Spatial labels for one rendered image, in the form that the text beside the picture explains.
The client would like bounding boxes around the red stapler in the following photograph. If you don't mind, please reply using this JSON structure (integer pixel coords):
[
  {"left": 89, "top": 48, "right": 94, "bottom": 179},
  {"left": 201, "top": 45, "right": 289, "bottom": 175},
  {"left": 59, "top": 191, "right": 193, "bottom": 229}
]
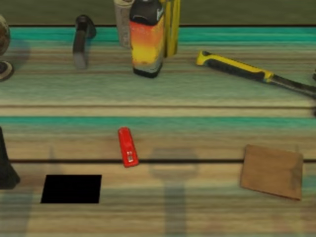
[{"left": 118, "top": 126, "right": 140, "bottom": 169}]

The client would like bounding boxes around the black square patch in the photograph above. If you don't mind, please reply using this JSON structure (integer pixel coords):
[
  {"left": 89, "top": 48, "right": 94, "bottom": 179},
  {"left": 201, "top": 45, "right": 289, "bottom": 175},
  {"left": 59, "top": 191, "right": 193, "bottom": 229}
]
[{"left": 40, "top": 174, "right": 102, "bottom": 204}]

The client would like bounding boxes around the orange yellow spray bottle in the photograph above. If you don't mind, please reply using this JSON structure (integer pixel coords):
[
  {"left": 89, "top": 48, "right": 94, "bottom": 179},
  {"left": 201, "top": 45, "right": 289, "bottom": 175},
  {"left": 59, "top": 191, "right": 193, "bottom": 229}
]
[{"left": 129, "top": 0, "right": 165, "bottom": 79}]

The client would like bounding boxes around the yellow box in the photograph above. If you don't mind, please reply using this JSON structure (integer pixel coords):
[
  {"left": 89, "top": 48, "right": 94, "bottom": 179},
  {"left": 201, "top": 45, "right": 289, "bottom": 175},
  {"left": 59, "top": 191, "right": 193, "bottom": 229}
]
[{"left": 163, "top": 0, "right": 181, "bottom": 59}]

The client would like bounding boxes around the brown wooden board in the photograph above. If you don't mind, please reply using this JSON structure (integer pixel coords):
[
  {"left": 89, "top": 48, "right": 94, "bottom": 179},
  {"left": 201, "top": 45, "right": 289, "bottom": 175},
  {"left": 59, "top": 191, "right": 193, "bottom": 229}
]
[{"left": 239, "top": 144, "right": 304, "bottom": 201}]

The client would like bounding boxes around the globe on round stand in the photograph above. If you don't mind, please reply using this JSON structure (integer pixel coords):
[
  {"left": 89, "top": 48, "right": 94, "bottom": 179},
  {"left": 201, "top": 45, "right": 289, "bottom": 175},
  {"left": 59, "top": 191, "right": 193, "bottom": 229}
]
[{"left": 0, "top": 14, "right": 14, "bottom": 82}]

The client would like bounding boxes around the yellow black handled hammer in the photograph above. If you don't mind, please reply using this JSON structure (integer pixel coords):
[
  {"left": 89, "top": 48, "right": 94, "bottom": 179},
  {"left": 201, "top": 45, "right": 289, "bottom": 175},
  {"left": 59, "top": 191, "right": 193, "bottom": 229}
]
[{"left": 196, "top": 50, "right": 316, "bottom": 99}]

